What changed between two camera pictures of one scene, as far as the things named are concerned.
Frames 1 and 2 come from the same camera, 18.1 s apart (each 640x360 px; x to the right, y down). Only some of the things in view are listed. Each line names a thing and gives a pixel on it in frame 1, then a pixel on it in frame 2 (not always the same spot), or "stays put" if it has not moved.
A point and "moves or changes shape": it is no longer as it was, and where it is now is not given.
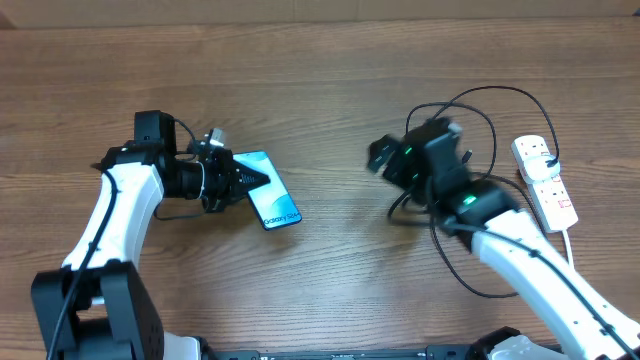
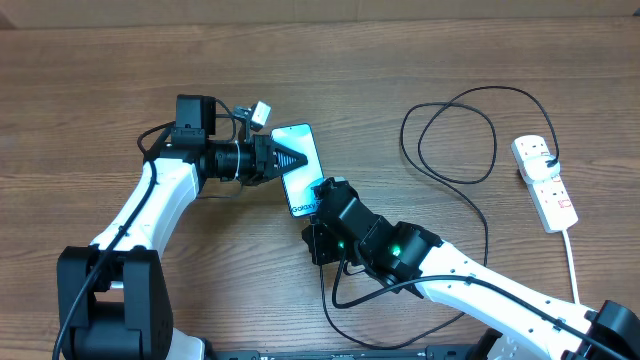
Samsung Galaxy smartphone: x=272 y=200 → x=299 y=183
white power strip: x=551 y=196 stays put
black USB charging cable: x=437 y=115 moves or changes shape
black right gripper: x=382 y=157 → x=320 y=237
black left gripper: x=229 y=180 → x=263 y=168
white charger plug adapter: x=538 y=171 stays put
